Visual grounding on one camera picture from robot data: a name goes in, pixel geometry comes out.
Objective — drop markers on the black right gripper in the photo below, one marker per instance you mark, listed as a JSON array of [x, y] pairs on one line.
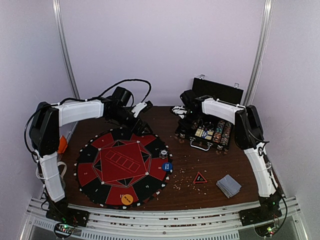
[[186, 117]]

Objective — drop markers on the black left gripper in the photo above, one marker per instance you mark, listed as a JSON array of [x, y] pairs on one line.
[[141, 126]]

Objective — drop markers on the purple 500 poker chip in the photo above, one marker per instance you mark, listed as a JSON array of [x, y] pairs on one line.
[[163, 154]]

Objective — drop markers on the blue small blind button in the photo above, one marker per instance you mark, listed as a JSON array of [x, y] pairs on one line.
[[167, 167]]

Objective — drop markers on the orange big blind button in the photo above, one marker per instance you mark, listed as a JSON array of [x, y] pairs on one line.
[[127, 199]]

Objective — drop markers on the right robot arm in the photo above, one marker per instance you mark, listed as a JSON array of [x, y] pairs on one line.
[[248, 136]]

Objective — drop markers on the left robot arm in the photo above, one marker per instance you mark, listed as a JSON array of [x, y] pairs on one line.
[[43, 128]]

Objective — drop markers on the blue texas holdem card box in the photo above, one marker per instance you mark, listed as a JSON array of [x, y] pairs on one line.
[[204, 133]]

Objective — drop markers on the black poker chip case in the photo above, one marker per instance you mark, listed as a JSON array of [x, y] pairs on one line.
[[202, 88]]

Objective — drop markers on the right inner poker chip row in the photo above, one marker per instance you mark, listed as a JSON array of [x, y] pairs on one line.
[[218, 131]]

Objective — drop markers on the poker chip row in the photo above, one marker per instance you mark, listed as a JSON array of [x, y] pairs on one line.
[[218, 131], [226, 134]]

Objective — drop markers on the right outer poker chip row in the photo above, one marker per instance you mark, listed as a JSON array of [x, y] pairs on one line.
[[226, 134]]

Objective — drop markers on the round red black poker mat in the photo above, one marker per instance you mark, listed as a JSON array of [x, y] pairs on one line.
[[118, 162]]

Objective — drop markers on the red black triangle card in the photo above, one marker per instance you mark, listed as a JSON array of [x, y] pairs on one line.
[[199, 179]]

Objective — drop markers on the grey playing card deck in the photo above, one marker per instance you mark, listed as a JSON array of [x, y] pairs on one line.
[[229, 186]]

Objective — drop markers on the orange plastic cup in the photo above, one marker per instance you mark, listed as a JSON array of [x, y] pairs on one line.
[[63, 144]]

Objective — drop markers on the white patterned mug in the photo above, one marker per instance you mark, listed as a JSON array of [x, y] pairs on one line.
[[62, 173]]

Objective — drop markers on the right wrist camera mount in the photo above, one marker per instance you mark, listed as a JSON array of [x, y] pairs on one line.
[[179, 111]]

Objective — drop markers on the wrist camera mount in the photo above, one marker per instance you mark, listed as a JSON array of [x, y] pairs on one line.
[[141, 107], [179, 111]]

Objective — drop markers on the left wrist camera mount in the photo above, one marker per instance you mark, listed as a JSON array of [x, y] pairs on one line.
[[141, 107]]

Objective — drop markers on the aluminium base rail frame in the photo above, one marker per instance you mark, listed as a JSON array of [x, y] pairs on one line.
[[218, 223]]

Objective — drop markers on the aluminium frame post right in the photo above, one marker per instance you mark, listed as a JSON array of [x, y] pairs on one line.
[[261, 47]]

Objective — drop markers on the aluminium frame post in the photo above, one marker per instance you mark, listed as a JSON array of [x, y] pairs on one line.
[[56, 4], [261, 47]]

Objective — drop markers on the aluminium frame post left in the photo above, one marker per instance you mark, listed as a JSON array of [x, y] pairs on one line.
[[56, 4]]

